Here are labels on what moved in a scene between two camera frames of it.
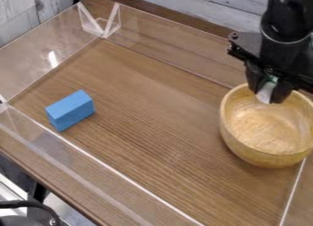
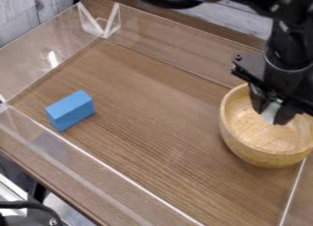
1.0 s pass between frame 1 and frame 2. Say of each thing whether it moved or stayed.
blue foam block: stayed
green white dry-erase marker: moved
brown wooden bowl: stayed
